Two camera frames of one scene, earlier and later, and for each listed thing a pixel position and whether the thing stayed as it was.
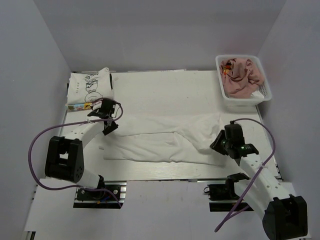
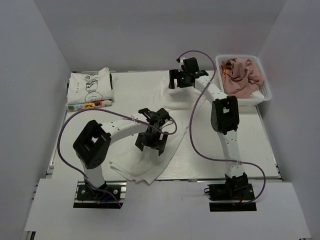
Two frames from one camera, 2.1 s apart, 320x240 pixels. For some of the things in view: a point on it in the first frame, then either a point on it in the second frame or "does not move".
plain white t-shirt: (257, 94) does not move
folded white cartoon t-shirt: (88, 86) does not move
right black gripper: (216, 145) → (175, 74)
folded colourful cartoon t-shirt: (73, 107) does not move
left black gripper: (113, 127) → (141, 141)
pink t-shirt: (243, 78) does not move
